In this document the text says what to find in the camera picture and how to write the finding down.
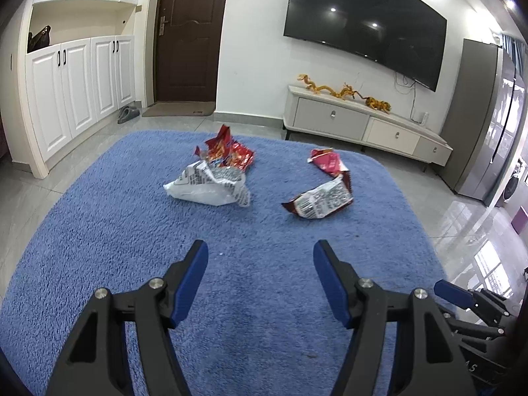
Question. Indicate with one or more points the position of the pair of grey slippers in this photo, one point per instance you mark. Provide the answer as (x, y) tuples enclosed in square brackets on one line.
[(128, 114)]

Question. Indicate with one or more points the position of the dark brown door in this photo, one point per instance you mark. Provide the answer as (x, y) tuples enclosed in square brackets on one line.
[(189, 49)]

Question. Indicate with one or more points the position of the small white device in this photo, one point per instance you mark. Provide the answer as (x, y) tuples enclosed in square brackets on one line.
[(425, 118)]

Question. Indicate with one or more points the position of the blue shaggy rug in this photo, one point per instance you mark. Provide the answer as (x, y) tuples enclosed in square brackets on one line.
[(123, 222)]

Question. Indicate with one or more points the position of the black wall television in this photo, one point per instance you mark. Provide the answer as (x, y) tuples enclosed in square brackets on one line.
[(363, 16)]

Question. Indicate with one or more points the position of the washing machine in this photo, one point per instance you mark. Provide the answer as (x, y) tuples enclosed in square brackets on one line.
[(513, 187)]

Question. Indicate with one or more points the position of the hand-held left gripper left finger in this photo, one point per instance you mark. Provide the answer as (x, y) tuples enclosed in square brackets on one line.
[(189, 284)]

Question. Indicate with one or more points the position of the white grey television stand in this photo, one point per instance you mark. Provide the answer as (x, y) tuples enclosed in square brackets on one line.
[(330, 117)]

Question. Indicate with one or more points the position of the red snack bag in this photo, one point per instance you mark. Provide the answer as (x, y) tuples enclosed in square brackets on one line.
[(235, 156)]

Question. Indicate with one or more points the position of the purple box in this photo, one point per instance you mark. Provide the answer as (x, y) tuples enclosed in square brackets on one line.
[(520, 219)]

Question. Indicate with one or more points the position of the white hallway cabinet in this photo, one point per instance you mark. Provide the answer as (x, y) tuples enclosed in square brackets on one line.
[(74, 90)]

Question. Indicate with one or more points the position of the golden tiger figurine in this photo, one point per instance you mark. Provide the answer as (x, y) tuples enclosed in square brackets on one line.
[(378, 105)]

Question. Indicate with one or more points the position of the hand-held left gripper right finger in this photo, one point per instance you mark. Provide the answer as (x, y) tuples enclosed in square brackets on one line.
[(334, 284)]

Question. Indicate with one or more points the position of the dark handbag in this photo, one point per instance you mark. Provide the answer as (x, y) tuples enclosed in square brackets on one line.
[(39, 40)]

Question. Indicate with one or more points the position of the silver white printed wrapper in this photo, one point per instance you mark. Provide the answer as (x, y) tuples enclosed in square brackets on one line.
[(202, 189)]

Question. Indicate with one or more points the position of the grey refrigerator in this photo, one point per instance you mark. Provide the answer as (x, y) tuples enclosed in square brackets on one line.
[(478, 123)]

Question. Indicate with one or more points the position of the red and white wrapper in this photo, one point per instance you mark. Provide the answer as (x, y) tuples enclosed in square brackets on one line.
[(328, 163)]

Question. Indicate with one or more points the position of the brown doormat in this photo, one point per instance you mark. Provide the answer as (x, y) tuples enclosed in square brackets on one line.
[(177, 108)]

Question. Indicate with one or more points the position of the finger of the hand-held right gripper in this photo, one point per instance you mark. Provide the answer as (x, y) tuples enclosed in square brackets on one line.
[(451, 293), (474, 325)]

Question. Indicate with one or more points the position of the dark red wrapper printed back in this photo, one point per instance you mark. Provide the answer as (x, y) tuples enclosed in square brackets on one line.
[(321, 200)]

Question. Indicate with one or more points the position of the golden dragon figurine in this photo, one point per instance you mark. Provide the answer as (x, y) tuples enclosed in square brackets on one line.
[(326, 90)]

